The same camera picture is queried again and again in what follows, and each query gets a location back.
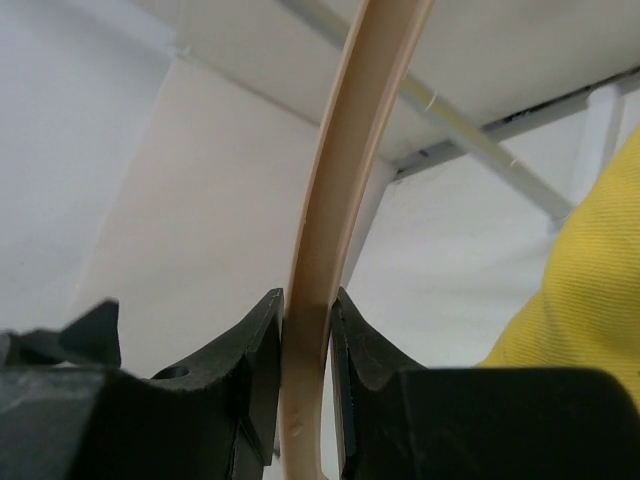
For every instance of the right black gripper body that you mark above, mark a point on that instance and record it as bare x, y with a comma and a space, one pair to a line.
88, 342

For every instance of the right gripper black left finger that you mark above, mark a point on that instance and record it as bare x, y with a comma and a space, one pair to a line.
210, 415

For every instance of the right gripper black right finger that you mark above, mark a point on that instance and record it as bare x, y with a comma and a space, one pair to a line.
396, 419

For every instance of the yellow trousers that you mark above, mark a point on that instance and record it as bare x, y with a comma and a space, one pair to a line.
586, 312

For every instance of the wooden clothes hanger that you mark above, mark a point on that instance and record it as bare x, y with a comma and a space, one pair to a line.
379, 46

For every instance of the white clothes rack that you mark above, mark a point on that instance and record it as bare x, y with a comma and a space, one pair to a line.
486, 71

